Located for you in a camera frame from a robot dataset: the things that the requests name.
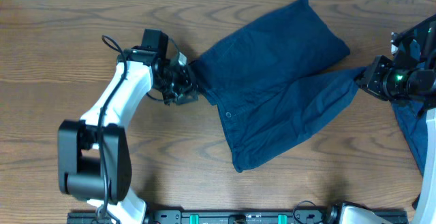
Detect navy blue shorts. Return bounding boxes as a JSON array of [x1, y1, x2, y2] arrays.
[[191, 0, 362, 172]]

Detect pile of dark clothes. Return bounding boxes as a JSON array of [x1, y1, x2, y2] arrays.
[[392, 101, 428, 176]]

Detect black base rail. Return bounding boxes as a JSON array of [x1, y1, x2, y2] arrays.
[[66, 202, 409, 224]]

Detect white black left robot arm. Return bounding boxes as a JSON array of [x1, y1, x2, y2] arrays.
[[57, 49, 197, 223]]

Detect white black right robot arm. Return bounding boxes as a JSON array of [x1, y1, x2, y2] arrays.
[[376, 63, 435, 223]]

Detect red black garment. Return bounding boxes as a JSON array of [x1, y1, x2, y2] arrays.
[[391, 15, 435, 69]]

